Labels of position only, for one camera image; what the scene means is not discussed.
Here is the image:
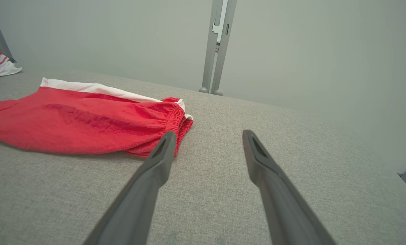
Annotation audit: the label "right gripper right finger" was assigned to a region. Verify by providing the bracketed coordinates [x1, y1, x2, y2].
[242, 130, 336, 245]

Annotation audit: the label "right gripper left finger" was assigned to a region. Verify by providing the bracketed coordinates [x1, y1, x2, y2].
[84, 131, 177, 245]

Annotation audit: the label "red shorts with white trim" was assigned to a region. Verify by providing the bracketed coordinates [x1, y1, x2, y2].
[0, 78, 194, 159]

